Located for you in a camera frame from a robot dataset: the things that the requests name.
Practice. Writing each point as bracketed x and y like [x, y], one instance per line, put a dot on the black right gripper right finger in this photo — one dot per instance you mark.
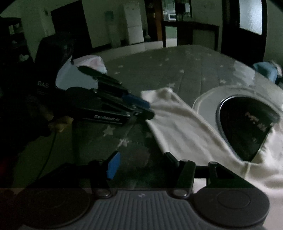
[181, 175]

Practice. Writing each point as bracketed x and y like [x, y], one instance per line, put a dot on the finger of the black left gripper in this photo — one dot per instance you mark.
[100, 107]
[109, 86]

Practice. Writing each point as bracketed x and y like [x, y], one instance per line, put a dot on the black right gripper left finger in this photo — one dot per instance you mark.
[101, 175]

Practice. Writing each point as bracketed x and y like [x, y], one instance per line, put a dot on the cream white sweater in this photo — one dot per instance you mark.
[177, 128]

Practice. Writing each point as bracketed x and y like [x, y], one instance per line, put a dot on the white refrigerator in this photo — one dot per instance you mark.
[134, 22]

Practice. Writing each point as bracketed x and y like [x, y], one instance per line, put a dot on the blue cushion sofa end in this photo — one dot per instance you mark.
[270, 70]

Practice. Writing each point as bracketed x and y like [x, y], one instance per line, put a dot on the dark door with glass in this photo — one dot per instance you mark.
[244, 30]

